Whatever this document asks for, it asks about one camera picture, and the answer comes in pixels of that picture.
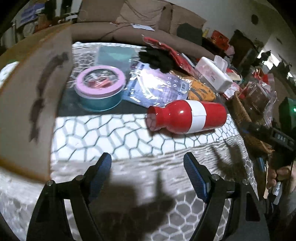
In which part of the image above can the red bottle with white band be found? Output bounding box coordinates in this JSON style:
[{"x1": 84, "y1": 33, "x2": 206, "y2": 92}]
[{"x1": 146, "y1": 100, "x2": 228, "y2": 134}]

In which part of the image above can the person's right hand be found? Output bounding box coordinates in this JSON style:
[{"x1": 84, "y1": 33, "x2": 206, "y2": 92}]
[{"x1": 266, "y1": 164, "x2": 293, "y2": 205}]

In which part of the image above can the orange packet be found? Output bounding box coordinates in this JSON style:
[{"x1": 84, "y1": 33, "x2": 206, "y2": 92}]
[{"x1": 186, "y1": 77, "x2": 217, "y2": 103}]

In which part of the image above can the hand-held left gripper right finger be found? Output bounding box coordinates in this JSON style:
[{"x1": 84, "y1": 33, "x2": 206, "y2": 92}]
[{"x1": 183, "y1": 152, "x2": 271, "y2": 241}]

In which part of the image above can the white tissue box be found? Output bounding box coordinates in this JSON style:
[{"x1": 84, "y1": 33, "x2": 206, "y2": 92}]
[{"x1": 195, "y1": 55, "x2": 234, "y2": 94}]

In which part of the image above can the round tin with pink lid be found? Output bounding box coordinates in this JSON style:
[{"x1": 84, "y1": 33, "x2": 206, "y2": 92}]
[{"x1": 74, "y1": 65, "x2": 127, "y2": 112}]

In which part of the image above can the red bag in plastic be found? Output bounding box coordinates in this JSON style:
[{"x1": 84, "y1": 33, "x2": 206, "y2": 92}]
[{"x1": 142, "y1": 37, "x2": 197, "y2": 75}]

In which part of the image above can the person's right forearm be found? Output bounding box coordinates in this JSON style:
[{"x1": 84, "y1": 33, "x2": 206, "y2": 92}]
[{"x1": 276, "y1": 189, "x2": 296, "y2": 224}]

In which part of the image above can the purple pack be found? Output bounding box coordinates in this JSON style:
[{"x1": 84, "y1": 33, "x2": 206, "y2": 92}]
[{"x1": 20, "y1": 3, "x2": 39, "y2": 24}]

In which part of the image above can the white paper sheet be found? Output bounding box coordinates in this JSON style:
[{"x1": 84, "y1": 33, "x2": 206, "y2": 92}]
[{"x1": 133, "y1": 24, "x2": 156, "y2": 31}]

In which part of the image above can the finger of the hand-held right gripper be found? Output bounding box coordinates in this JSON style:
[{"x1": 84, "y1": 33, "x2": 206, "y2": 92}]
[
  {"x1": 256, "y1": 156, "x2": 266, "y2": 173},
  {"x1": 240, "y1": 121, "x2": 275, "y2": 142}
]

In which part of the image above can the dark cushion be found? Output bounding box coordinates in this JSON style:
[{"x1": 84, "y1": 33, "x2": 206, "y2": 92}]
[{"x1": 177, "y1": 23, "x2": 204, "y2": 46}]

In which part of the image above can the wicker basket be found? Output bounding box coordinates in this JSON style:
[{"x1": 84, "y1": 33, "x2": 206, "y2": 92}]
[{"x1": 231, "y1": 91, "x2": 276, "y2": 155}]

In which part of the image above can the brown cardboard box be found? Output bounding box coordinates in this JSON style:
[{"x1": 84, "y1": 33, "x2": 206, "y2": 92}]
[{"x1": 0, "y1": 22, "x2": 77, "y2": 181}]

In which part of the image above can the dark cabinet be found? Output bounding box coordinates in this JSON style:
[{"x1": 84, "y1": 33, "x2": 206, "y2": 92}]
[{"x1": 229, "y1": 29, "x2": 258, "y2": 70}]

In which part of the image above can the clear packet with blue print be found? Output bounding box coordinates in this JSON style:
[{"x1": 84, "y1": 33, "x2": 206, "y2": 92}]
[{"x1": 122, "y1": 62, "x2": 192, "y2": 108}]

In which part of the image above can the clear bag with brown contents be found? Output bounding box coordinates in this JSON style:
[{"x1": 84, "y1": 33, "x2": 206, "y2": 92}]
[{"x1": 245, "y1": 81, "x2": 278, "y2": 126}]

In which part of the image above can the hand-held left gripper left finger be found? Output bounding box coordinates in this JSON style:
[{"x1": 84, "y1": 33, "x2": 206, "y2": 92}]
[{"x1": 26, "y1": 152, "x2": 113, "y2": 241}]

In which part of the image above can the teal card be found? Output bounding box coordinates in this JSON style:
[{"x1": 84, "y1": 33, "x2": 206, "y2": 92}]
[{"x1": 95, "y1": 45, "x2": 139, "y2": 72}]

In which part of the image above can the red box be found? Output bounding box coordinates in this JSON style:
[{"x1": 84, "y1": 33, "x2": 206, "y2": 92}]
[{"x1": 211, "y1": 30, "x2": 231, "y2": 47}]

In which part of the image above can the brown sofa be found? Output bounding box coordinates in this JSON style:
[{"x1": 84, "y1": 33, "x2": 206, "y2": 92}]
[{"x1": 69, "y1": 0, "x2": 216, "y2": 61}]

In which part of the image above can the black fluffy item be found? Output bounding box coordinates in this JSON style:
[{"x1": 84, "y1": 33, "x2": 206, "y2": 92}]
[{"x1": 138, "y1": 46, "x2": 179, "y2": 73}]

